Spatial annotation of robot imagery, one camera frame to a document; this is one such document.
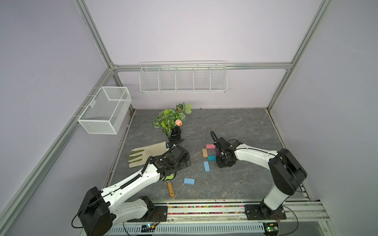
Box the tan wooden block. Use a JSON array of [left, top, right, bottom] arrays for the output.
[[202, 148, 208, 158]]

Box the light blue block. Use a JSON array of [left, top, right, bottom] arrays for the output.
[[184, 178, 195, 185], [203, 161, 210, 172]]

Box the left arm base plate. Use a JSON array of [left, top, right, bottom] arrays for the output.
[[128, 206, 168, 222]]

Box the white slotted cable duct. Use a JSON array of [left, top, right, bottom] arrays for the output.
[[107, 222, 265, 236]]

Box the pink block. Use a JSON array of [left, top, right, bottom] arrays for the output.
[[206, 144, 216, 149]]

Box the green garden fork wooden handle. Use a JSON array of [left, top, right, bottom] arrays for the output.
[[163, 174, 175, 198]]

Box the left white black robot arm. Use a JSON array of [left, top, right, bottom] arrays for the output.
[[76, 145, 191, 236]]

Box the green artificial plant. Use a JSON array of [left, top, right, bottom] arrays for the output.
[[153, 102, 193, 137]]

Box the white wire basket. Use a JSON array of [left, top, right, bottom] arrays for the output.
[[78, 87, 132, 135]]

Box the teal block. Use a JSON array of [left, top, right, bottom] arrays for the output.
[[208, 155, 217, 161]]

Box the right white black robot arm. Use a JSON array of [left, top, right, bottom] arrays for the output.
[[212, 136, 308, 217]]

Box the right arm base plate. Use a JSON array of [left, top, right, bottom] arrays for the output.
[[244, 204, 286, 220]]

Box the beige garden glove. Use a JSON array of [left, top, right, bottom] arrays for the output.
[[129, 141, 167, 168]]

